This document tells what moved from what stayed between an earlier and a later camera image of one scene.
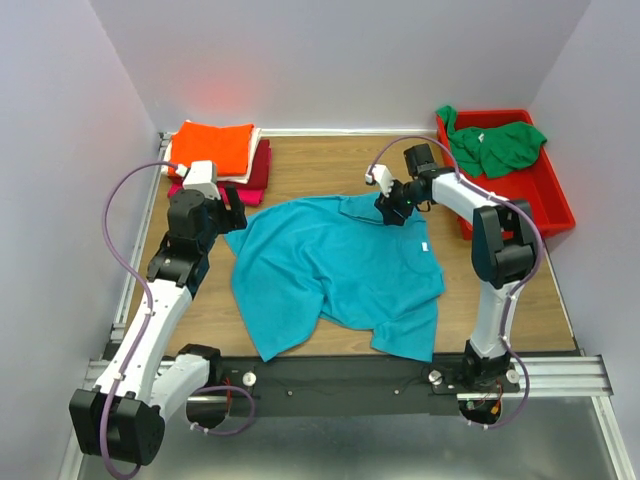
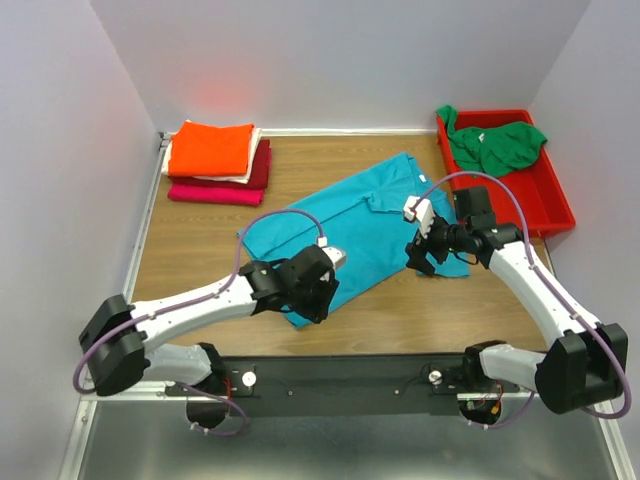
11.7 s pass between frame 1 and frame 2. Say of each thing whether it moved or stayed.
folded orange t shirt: stayed
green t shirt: stayed
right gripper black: moved
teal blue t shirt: moved
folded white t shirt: stayed
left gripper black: moved
